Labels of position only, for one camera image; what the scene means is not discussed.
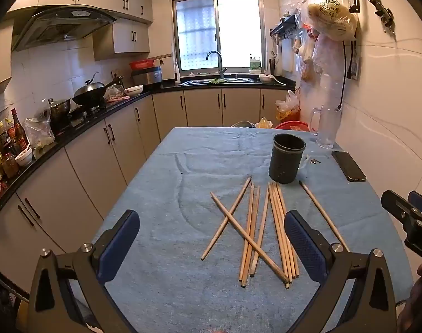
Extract large hanging plastic bag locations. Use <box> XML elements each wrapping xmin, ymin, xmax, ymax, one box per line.
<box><xmin>301</xmin><ymin>0</ymin><xmax>359</xmax><ymax>42</ymax></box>

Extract wall power socket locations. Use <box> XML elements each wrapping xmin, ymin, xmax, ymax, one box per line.
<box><xmin>347</xmin><ymin>55</ymin><xmax>361</xmax><ymax>81</ymax></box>

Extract steel kitchen sink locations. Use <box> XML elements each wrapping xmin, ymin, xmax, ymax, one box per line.
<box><xmin>178</xmin><ymin>78</ymin><xmax>255</xmax><ymax>86</ymax></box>

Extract black wok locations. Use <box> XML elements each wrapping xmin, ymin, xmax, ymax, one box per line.
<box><xmin>72</xmin><ymin>72</ymin><xmax>123</xmax><ymax>106</ymax></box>

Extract black kitchen countertop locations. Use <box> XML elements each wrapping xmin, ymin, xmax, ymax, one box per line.
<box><xmin>0</xmin><ymin>76</ymin><xmax>296</xmax><ymax>216</ymax></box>

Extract blue towel table cloth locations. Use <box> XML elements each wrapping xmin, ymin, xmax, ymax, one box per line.
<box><xmin>69</xmin><ymin>127</ymin><xmax>414</xmax><ymax>333</ymax></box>

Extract single wooden chopstick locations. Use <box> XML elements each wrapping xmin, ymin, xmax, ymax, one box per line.
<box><xmin>299</xmin><ymin>180</ymin><xmax>350</xmax><ymax>252</ymax></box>

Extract stainless steel pot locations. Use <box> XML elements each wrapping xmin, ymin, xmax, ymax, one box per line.
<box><xmin>45</xmin><ymin>97</ymin><xmax>72</xmax><ymax>123</ymax></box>

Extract curved metal faucet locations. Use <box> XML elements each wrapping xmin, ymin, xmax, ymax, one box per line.
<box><xmin>206</xmin><ymin>51</ymin><xmax>228</xmax><ymax>80</ymax></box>

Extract small white bowl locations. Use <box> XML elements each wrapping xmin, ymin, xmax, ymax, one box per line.
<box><xmin>15</xmin><ymin>146</ymin><xmax>34</xmax><ymax>166</ymax></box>

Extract clear glass pitcher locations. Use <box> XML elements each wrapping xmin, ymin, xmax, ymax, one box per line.
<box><xmin>310</xmin><ymin>106</ymin><xmax>342</xmax><ymax>150</ymax></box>

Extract beige lower cabinets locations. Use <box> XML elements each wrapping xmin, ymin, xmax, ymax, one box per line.
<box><xmin>0</xmin><ymin>87</ymin><xmax>295</xmax><ymax>295</ymax></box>

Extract red plastic basket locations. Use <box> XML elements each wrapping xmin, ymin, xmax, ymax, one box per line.
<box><xmin>275</xmin><ymin>121</ymin><xmax>310</xmax><ymax>133</ymax></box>

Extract row of condiment bottles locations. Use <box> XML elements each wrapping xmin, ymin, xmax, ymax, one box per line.
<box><xmin>0</xmin><ymin>107</ymin><xmax>29</xmax><ymax>179</ymax></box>

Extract person's right hand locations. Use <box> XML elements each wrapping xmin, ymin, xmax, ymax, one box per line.
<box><xmin>397</xmin><ymin>261</ymin><xmax>422</xmax><ymax>333</ymax></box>

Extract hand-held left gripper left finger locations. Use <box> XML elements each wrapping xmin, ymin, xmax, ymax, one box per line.
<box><xmin>28</xmin><ymin>210</ymin><xmax>140</xmax><ymax>333</ymax></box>

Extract black wall rack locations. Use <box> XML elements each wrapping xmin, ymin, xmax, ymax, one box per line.
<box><xmin>270</xmin><ymin>16</ymin><xmax>305</xmax><ymax>39</ymax></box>

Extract red plastic colander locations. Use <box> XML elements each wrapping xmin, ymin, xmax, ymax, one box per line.
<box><xmin>129</xmin><ymin>59</ymin><xmax>155</xmax><ymax>70</ymax></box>

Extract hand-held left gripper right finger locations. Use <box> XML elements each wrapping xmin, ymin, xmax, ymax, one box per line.
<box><xmin>284</xmin><ymin>210</ymin><xmax>399</xmax><ymax>333</ymax></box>

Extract clear plastic bag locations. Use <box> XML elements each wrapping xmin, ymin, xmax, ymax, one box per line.
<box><xmin>22</xmin><ymin>117</ymin><xmax>55</xmax><ymax>150</ymax></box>
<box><xmin>105</xmin><ymin>84</ymin><xmax>126</xmax><ymax>102</ymax></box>

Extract bunch of wooden chopsticks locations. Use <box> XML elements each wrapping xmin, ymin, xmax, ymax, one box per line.
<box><xmin>200</xmin><ymin>177</ymin><xmax>301</xmax><ymax>289</ymax></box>

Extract kitchen window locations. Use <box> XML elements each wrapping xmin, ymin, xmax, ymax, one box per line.
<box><xmin>169</xmin><ymin>0</ymin><xmax>267</xmax><ymax>75</ymax></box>

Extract silver rice cooker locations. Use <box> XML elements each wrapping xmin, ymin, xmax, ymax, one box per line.
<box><xmin>132</xmin><ymin>66</ymin><xmax>163</xmax><ymax>87</ymax></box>

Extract black smartphone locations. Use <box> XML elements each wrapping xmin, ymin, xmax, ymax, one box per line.
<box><xmin>332</xmin><ymin>150</ymin><xmax>367</xmax><ymax>182</ymax></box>

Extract black power cable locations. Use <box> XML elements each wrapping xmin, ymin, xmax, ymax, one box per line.
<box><xmin>336</xmin><ymin>40</ymin><xmax>348</xmax><ymax>110</ymax></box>

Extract grey range hood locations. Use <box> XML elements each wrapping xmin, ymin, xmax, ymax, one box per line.
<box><xmin>12</xmin><ymin>5</ymin><xmax>118</xmax><ymax>52</ymax></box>

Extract gas stove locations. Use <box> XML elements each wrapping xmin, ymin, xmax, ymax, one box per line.
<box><xmin>59</xmin><ymin>102</ymin><xmax>108</xmax><ymax>125</ymax></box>

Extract white bowl with ladle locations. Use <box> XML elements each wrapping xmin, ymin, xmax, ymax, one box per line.
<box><xmin>259</xmin><ymin>74</ymin><xmax>287</xmax><ymax>85</ymax></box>

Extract dark cylindrical chopstick holder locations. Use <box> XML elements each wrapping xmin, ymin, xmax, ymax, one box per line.
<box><xmin>268</xmin><ymin>133</ymin><xmax>306</xmax><ymax>184</ymax></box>

